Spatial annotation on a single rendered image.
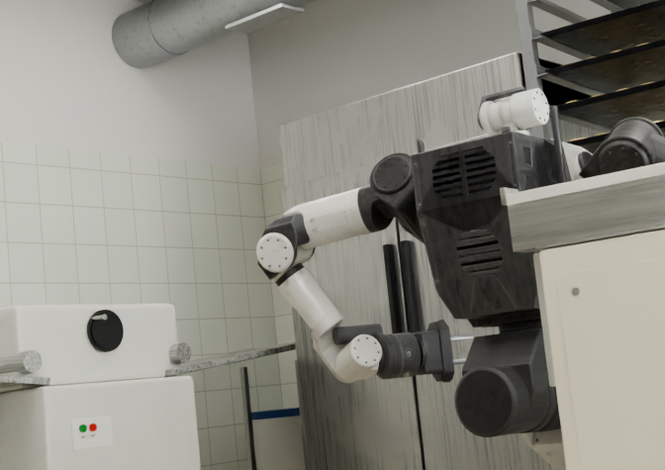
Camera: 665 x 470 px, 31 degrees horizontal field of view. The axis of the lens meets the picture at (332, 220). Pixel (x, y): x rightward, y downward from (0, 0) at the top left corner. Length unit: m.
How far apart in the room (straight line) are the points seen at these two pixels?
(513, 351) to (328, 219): 0.49
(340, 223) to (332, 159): 3.42
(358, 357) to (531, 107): 0.58
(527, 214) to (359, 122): 4.38
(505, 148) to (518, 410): 0.42
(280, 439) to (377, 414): 1.05
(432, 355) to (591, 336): 1.23
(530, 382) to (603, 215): 0.80
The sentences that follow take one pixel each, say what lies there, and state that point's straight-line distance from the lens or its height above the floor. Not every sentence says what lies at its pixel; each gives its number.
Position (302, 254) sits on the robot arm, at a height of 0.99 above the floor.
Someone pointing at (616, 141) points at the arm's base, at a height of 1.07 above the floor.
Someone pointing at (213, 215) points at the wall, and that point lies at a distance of 6.90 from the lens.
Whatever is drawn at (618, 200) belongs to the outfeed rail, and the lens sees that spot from 1.19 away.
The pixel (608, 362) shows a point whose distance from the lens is 1.18.
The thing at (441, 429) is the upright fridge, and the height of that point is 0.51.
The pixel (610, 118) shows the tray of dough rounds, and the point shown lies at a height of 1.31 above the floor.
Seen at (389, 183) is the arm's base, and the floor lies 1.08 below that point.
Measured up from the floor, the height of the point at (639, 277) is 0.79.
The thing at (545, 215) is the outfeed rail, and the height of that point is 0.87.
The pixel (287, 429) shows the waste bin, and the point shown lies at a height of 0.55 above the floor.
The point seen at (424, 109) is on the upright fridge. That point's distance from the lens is 5.36.
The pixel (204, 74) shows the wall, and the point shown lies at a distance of 7.10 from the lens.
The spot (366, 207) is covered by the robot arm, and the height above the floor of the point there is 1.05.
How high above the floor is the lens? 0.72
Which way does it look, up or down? 8 degrees up
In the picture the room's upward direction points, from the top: 6 degrees counter-clockwise
